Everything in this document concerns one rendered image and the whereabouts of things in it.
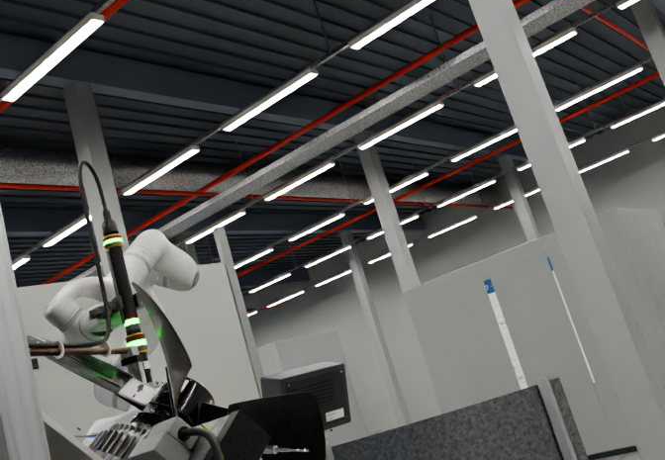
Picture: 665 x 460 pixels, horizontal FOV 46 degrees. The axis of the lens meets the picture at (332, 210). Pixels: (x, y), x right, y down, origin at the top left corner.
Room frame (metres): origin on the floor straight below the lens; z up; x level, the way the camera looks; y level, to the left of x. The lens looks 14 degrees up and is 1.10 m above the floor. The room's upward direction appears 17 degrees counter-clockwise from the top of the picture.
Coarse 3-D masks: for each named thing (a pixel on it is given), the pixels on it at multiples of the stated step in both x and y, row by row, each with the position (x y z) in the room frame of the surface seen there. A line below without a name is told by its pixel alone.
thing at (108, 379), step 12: (60, 360) 1.58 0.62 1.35; (72, 360) 1.61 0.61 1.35; (84, 360) 1.64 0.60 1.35; (96, 360) 1.68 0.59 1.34; (84, 372) 1.60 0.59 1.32; (96, 372) 1.63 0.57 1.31; (108, 372) 1.65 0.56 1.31; (120, 372) 1.68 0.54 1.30; (96, 384) 1.59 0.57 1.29; (108, 384) 1.61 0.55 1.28; (120, 384) 1.63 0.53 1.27
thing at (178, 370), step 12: (144, 300) 1.45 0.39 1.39; (156, 312) 1.42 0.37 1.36; (156, 324) 1.48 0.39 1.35; (168, 324) 1.39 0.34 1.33; (168, 336) 1.42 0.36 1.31; (168, 348) 1.46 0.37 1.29; (180, 348) 1.38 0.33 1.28; (168, 360) 1.51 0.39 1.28; (180, 360) 1.40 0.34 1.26; (180, 372) 1.43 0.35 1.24; (180, 384) 1.45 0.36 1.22
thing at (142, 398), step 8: (128, 384) 1.67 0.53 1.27; (136, 384) 1.69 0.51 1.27; (144, 384) 1.70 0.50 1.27; (120, 392) 1.62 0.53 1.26; (128, 392) 1.64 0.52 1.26; (136, 392) 1.66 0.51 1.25; (144, 392) 1.68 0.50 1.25; (152, 392) 1.69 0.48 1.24; (136, 400) 1.63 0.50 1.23; (144, 400) 1.65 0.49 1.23
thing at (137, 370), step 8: (128, 352) 1.70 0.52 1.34; (136, 352) 1.71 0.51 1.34; (128, 360) 1.71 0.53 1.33; (136, 360) 1.70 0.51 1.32; (128, 368) 1.72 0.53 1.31; (136, 368) 1.72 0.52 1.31; (136, 376) 1.72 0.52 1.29; (144, 376) 1.73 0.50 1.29; (152, 384) 1.73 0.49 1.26; (160, 384) 1.75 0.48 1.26
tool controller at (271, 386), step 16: (304, 368) 2.50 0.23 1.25; (320, 368) 2.47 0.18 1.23; (336, 368) 2.51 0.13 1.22; (272, 384) 2.39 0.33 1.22; (288, 384) 2.37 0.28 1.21; (304, 384) 2.41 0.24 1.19; (320, 384) 2.46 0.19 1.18; (336, 384) 2.51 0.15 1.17; (320, 400) 2.46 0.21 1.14; (336, 400) 2.51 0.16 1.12; (336, 416) 2.51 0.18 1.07
